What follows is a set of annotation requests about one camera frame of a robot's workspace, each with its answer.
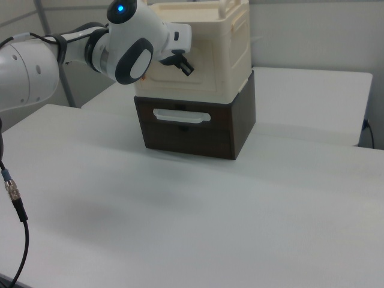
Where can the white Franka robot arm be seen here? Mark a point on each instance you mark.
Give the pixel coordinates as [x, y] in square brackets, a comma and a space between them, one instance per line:
[129, 30]

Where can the cream cabinet door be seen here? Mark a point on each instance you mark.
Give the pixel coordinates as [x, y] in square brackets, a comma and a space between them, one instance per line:
[204, 60]

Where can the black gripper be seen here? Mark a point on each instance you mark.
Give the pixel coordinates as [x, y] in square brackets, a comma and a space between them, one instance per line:
[170, 59]

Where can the cream plastic cabinet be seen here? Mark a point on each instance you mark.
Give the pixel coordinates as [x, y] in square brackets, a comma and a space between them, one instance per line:
[234, 45]

